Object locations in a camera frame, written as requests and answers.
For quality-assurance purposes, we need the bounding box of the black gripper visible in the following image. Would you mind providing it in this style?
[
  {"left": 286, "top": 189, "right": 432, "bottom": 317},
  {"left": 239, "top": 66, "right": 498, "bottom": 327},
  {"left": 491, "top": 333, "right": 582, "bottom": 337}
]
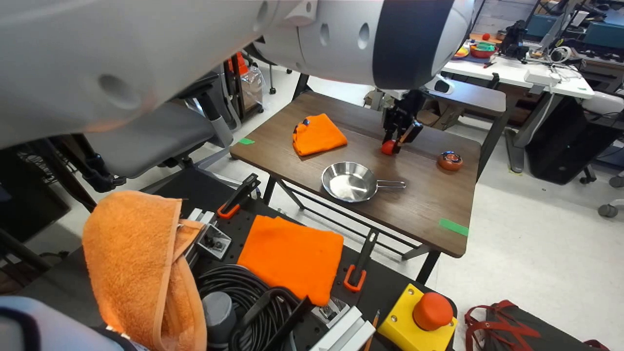
[{"left": 381, "top": 87, "right": 428, "bottom": 153}]

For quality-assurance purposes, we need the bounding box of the silver metal pan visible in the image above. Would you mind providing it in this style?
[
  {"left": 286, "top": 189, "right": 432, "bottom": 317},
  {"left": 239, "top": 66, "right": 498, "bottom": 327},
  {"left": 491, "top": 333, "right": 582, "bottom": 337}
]
[{"left": 317, "top": 159, "right": 409, "bottom": 206}]

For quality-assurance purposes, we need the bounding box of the small orange and blue bowl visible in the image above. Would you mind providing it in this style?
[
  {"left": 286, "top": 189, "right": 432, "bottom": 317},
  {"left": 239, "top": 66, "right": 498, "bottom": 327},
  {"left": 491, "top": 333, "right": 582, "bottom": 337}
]
[{"left": 434, "top": 148, "right": 465, "bottom": 173}]

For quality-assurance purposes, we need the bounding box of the brown wooden table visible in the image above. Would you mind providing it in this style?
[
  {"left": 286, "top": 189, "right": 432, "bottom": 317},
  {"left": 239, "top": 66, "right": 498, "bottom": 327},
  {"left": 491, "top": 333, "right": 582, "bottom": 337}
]
[{"left": 229, "top": 89, "right": 483, "bottom": 288}]

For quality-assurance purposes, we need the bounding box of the orange cloth with folded corner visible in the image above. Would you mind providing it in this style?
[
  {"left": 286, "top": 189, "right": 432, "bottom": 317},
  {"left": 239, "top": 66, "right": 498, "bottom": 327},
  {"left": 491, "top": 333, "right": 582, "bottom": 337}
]
[{"left": 290, "top": 111, "right": 350, "bottom": 159}]

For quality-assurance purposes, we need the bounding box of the grey topped bench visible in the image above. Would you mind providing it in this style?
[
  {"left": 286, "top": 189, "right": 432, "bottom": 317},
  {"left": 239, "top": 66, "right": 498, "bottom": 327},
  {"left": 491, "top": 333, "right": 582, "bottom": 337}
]
[{"left": 424, "top": 74, "right": 508, "bottom": 118}]

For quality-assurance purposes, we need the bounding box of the colourful toys pile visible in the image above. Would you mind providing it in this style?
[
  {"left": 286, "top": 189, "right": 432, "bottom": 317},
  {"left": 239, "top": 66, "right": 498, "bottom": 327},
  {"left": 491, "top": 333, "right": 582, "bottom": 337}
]
[{"left": 465, "top": 31, "right": 498, "bottom": 62}]

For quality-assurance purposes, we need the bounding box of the white desk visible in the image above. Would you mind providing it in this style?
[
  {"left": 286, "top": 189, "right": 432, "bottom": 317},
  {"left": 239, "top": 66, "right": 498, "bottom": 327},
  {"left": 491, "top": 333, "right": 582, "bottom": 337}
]
[{"left": 440, "top": 36, "right": 624, "bottom": 116}]

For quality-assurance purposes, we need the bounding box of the orange and black bar clamp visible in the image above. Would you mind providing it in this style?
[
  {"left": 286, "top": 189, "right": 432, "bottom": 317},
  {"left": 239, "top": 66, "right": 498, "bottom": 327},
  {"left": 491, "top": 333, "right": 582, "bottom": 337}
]
[
  {"left": 214, "top": 171, "right": 260, "bottom": 222},
  {"left": 340, "top": 228, "right": 379, "bottom": 296}
]

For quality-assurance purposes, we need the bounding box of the bright orange folded cloth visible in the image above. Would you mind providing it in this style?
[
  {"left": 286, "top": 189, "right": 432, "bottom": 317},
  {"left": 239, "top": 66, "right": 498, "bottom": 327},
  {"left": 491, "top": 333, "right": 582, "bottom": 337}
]
[{"left": 235, "top": 212, "right": 346, "bottom": 308}]

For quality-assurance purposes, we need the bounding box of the yellow emergency stop button box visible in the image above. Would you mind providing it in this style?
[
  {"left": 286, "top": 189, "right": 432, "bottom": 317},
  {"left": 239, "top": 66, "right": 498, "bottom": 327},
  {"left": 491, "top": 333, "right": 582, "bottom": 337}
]
[{"left": 376, "top": 282, "right": 457, "bottom": 351}]

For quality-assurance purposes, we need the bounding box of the red black device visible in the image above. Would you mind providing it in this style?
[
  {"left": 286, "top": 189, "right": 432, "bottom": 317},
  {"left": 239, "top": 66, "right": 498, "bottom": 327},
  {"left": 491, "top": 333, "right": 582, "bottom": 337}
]
[{"left": 461, "top": 298, "right": 611, "bottom": 351}]

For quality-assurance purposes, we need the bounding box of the grey office chair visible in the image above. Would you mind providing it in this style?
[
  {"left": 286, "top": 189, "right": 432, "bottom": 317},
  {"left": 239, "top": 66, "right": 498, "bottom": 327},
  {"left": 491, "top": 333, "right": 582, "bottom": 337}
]
[{"left": 83, "top": 95, "right": 235, "bottom": 181}]

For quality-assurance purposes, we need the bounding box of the grey plastic cylinder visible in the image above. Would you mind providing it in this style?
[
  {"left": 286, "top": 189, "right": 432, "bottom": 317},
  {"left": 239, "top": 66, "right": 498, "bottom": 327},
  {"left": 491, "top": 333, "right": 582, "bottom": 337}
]
[{"left": 200, "top": 288, "right": 239, "bottom": 347}]

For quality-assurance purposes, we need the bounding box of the orange terry towel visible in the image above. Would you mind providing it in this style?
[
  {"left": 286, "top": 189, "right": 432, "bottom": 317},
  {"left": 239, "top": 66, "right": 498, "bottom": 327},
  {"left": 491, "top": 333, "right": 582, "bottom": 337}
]
[{"left": 79, "top": 189, "right": 208, "bottom": 351}]

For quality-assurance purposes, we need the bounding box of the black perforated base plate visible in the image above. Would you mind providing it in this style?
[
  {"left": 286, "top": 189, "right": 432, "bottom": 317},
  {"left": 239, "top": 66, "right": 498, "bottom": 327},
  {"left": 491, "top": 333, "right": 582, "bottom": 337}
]
[{"left": 138, "top": 163, "right": 455, "bottom": 351}]

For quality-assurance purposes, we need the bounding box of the aluminium extrusion rail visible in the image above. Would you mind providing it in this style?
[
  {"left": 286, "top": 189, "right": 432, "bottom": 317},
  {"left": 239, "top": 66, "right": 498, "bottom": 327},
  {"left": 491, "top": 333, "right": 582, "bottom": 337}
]
[{"left": 307, "top": 298, "right": 377, "bottom": 351}]

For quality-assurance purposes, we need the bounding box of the coiled black cable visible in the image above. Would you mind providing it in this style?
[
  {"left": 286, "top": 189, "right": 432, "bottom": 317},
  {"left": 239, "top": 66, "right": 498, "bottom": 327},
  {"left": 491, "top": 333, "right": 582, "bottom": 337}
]
[{"left": 192, "top": 263, "right": 307, "bottom": 351}]

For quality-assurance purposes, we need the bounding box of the small metal bracket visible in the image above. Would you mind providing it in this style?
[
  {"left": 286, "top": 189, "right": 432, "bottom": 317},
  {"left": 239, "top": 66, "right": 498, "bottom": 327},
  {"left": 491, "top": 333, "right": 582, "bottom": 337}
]
[{"left": 192, "top": 222, "right": 233, "bottom": 261}]

